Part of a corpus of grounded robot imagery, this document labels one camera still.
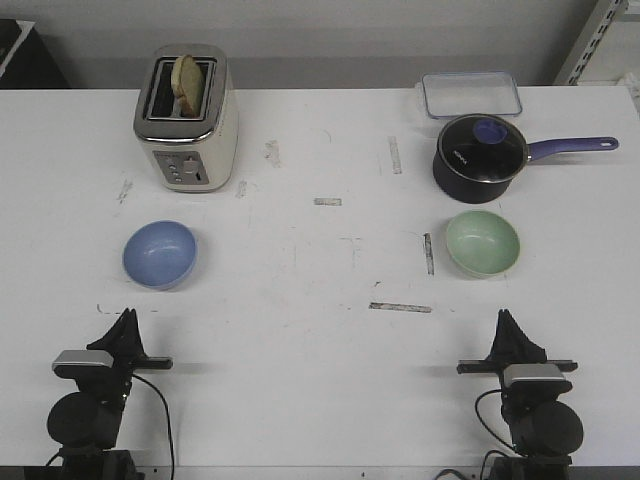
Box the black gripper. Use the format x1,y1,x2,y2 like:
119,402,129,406
75,308,173,406
456,309,578,400

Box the blue bowl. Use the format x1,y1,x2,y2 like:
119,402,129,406
122,220,198,290

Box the green bowl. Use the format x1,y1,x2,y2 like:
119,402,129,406
445,210,521,278

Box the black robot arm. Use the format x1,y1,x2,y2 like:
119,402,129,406
47,308,173,479
456,309,584,479

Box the dark blue saucepan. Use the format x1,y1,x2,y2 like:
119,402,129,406
432,113,619,204

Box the glass pot lid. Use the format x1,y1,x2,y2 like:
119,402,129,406
437,114,528,183

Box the cream and steel toaster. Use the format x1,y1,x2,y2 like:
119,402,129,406
133,43,239,193

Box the clear plastic food container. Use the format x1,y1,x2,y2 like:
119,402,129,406
416,71,523,139

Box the toast slice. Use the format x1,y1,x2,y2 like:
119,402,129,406
170,55,204,118

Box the black box in corner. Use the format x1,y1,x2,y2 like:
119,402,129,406
1,18,70,90

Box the white metal shelf upright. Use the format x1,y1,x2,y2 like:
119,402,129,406
553,0,629,86

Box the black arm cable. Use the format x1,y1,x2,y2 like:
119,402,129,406
130,372,176,480
473,388,521,457

